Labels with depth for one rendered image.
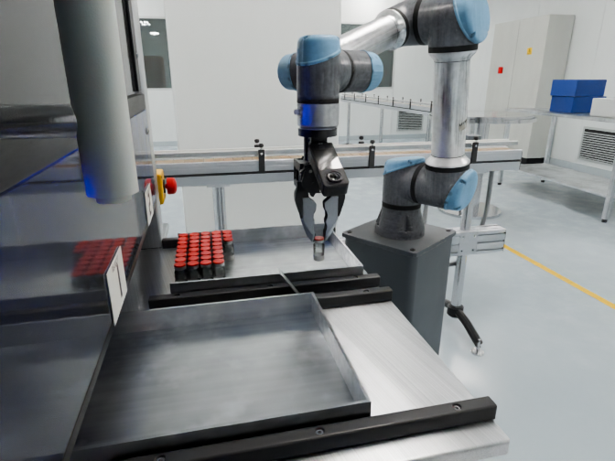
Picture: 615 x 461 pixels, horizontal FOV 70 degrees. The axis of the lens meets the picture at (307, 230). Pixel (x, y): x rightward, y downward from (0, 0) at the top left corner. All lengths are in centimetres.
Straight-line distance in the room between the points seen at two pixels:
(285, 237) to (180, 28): 151
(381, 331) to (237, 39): 187
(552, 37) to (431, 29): 627
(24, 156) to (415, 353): 51
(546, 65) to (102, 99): 725
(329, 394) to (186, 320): 26
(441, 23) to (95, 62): 100
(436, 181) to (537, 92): 617
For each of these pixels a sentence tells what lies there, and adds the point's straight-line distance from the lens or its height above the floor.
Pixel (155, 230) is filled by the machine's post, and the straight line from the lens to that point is 102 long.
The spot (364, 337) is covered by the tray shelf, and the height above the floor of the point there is 88.
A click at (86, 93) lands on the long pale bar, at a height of 123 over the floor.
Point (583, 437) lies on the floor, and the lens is 204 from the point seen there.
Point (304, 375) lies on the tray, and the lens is 59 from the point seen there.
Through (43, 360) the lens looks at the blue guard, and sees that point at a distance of 33.
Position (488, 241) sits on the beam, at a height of 50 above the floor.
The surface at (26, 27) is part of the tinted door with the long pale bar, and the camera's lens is 40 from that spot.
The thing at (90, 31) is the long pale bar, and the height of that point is 126.
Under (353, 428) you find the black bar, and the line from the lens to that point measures 50.
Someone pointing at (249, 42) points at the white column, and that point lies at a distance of 235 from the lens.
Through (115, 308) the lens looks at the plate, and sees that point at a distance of 53.
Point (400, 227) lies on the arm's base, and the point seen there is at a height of 83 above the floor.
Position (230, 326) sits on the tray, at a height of 88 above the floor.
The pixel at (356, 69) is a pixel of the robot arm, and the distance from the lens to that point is 84.
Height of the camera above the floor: 124
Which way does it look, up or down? 19 degrees down
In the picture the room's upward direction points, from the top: straight up
